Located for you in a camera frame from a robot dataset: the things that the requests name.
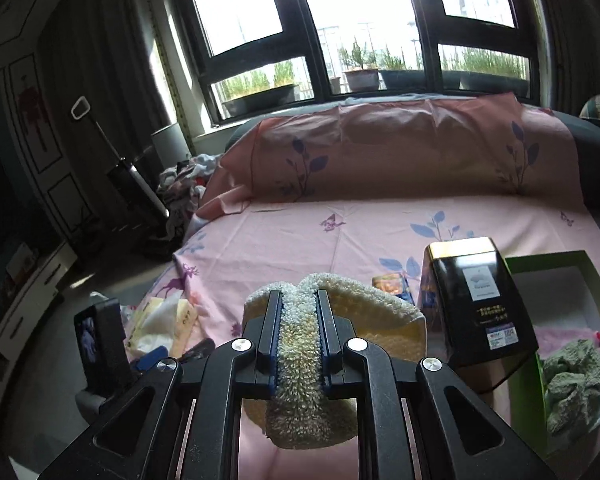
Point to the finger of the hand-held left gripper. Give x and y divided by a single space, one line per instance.
149 360
197 349

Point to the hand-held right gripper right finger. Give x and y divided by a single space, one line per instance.
323 340

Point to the yellow and white towel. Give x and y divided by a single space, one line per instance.
380 330

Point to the long grey planter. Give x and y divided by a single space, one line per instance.
260 100
495 84

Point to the white cylinder lamp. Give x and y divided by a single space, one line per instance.
170 145

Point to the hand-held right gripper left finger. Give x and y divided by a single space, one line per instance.
275 340

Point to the grey curtain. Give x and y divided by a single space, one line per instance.
105 60
575 25

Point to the pink leaf-print pillow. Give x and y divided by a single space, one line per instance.
405 150

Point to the green knit cloth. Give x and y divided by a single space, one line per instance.
575 380

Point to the yellow soft tissue pack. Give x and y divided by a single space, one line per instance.
180 325

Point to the blue and orange tissue packet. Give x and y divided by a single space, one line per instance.
392 285

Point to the grey upholstered headboard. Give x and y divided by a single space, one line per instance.
595 160

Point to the dark round planter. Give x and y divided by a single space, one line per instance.
402 79

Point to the dark framed window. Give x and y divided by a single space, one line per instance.
310 35

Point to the pink printed bed sheet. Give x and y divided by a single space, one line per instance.
330 250

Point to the white low tv stand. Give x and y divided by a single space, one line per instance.
25 300

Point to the pile of clothes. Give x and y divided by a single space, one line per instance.
185 180

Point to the dark panelled cabinet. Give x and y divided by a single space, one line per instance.
30 125

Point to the black stick vacuum cleaner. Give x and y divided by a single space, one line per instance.
130 180

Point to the round clay plant pot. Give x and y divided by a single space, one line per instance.
361 80

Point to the green cardboard box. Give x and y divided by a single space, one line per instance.
525 395

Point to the black and gold tea tin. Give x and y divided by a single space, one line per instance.
480 310

